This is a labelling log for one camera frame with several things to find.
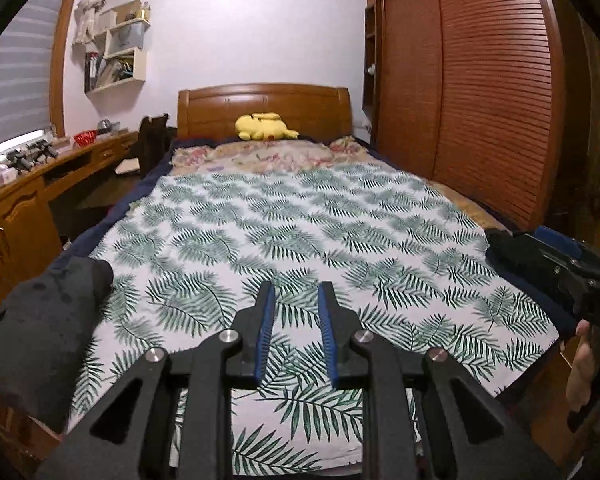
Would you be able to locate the tied beige curtain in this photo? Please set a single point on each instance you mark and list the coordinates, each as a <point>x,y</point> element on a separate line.
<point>87,15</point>

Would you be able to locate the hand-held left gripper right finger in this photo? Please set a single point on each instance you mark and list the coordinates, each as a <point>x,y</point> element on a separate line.
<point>328,335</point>

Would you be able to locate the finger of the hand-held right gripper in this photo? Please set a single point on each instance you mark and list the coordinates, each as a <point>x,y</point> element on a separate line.
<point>550,260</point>
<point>560,240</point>

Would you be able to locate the black clamp device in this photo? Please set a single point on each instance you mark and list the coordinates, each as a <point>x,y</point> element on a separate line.
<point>17,160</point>
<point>42,151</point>

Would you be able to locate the floral pillows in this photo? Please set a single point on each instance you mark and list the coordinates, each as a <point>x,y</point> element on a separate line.
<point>260,155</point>

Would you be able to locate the wooden desk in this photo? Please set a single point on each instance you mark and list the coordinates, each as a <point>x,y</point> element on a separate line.
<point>20,230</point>

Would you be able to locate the red bowl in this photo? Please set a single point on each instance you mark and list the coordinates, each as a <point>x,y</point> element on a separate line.
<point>85,138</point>

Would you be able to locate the leaf-print bed sheet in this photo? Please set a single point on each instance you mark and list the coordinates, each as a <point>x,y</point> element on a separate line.
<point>330,220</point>

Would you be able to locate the yellow plush toy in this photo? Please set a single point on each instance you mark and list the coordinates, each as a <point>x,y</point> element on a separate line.
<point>260,127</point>

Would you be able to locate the grey window blind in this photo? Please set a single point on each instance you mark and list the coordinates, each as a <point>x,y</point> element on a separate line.
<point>15,85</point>

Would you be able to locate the wooden window frame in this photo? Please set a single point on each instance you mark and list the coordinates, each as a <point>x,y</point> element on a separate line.
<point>60,60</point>

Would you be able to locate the white wall shelf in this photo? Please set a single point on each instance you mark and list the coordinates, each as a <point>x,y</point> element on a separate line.
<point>139,65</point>

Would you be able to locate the dark grey zip jacket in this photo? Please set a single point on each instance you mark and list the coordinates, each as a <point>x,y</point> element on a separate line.
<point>40,330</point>

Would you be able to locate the wooden bed headboard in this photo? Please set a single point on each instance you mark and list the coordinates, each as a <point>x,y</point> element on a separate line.
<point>305,110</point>

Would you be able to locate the wooden louvred wardrobe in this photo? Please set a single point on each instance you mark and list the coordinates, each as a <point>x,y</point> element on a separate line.
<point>480,85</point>

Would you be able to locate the black garment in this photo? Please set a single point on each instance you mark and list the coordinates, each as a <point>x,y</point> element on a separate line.
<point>505,252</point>

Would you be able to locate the person's right hand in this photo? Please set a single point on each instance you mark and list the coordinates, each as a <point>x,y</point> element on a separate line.
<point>582,365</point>

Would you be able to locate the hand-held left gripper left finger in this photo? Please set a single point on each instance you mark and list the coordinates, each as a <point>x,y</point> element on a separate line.
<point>266,330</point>

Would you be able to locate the wooden door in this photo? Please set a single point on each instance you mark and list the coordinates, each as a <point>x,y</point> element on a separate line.
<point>595,135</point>

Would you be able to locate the black binder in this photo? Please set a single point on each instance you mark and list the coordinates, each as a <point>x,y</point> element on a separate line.
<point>90,72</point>

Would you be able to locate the dark wooden chair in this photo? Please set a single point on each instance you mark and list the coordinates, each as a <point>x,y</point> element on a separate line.
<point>152,140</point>

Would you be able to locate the grey pot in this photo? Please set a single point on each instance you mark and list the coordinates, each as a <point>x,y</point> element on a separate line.
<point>107,127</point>

